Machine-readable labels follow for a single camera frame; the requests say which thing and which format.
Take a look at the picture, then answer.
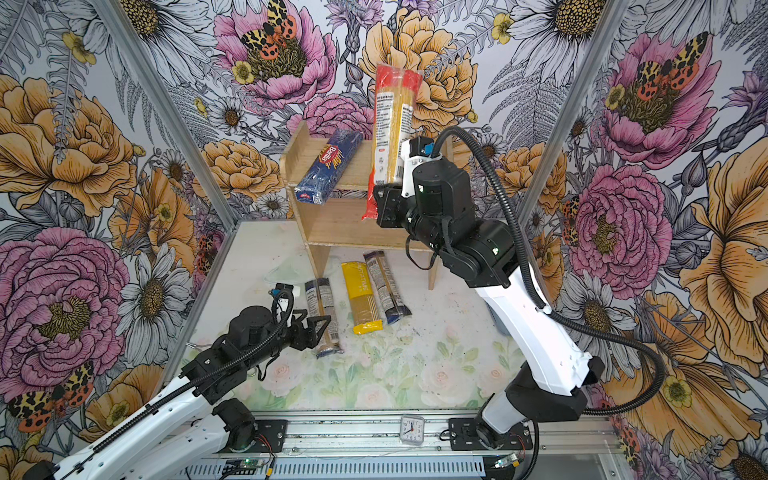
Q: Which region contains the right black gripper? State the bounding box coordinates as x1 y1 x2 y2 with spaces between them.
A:
374 181 452 255

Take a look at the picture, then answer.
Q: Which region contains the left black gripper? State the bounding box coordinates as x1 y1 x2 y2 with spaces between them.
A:
245 309 331 369

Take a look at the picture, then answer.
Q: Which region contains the grey white spaghetti bag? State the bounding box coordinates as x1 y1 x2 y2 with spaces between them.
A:
304 278 343 359

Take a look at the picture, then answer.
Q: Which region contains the blue Barilla spaghetti box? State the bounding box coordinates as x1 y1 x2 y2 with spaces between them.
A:
295 129 364 205

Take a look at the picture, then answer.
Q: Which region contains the red spaghetti bag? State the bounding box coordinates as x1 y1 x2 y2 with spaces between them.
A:
362 64 422 220

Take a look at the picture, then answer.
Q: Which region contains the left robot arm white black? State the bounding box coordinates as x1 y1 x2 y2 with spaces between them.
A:
24 306 331 479

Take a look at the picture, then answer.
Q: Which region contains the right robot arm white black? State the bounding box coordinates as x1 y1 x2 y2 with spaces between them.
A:
372 159 604 449

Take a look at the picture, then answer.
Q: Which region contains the wooden two-tier shelf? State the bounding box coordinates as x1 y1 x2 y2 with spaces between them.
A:
280 121 455 291

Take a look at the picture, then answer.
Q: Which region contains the yellow spaghetti bag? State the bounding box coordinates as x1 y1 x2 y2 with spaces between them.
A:
341 262 384 335

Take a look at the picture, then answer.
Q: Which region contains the brown striped spaghetti bag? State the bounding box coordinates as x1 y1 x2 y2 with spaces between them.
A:
364 250 412 324

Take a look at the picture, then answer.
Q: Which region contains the green circuit board left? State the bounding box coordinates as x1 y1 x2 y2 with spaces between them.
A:
221 459 271 477

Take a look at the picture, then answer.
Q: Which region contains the green circuit board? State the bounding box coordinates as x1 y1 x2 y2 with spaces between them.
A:
493 453 520 469
221 459 271 477

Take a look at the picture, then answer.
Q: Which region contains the small white desk clock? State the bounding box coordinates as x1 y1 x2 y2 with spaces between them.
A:
399 415 426 446

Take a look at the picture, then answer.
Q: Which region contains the green circuit board right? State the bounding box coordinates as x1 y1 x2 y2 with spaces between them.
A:
493 453 520 469

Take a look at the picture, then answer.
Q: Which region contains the left black corrugated cable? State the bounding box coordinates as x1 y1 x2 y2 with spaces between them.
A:
89 287 296 457

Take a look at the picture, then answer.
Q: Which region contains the black corrugated cable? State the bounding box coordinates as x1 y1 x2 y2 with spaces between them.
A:
430 125 667 418
89 287 296 457

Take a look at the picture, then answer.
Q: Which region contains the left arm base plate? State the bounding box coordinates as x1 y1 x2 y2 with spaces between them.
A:
225 419 288 453

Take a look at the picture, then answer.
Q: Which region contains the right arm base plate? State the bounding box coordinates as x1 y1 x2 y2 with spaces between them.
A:
446 417 533 452

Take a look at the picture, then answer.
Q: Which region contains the right black corrugated cable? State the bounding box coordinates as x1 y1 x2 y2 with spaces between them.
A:
430 125 667 418

